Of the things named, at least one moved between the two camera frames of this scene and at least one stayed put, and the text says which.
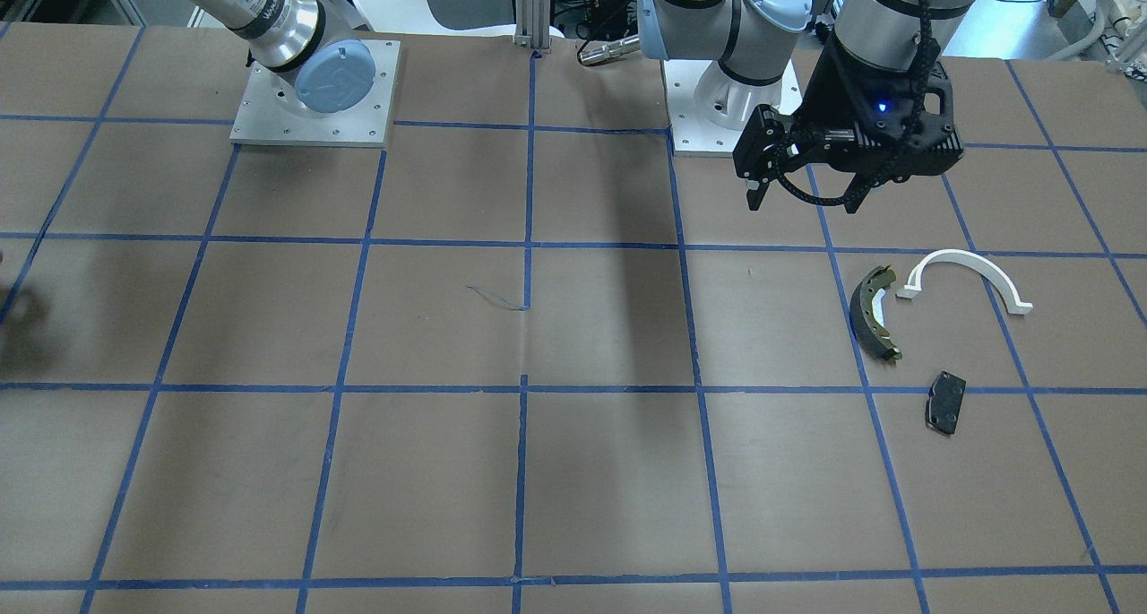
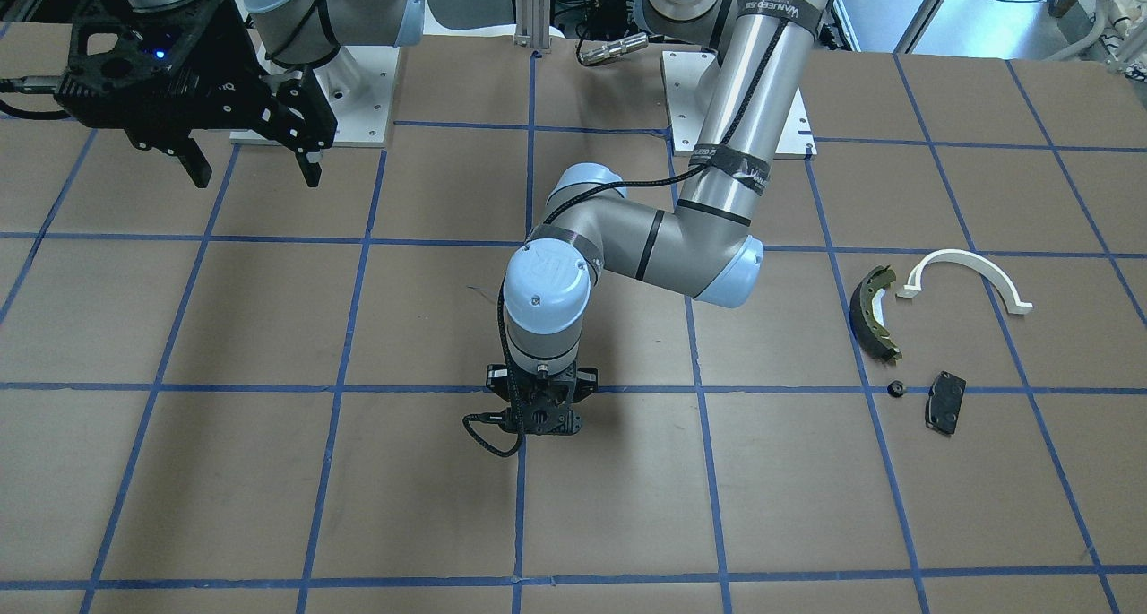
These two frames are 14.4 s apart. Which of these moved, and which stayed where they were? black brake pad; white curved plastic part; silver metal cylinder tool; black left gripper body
Moved: black left gripper body
Stayed: white curved plastic part; silver metal cylinder tool; black brake pad
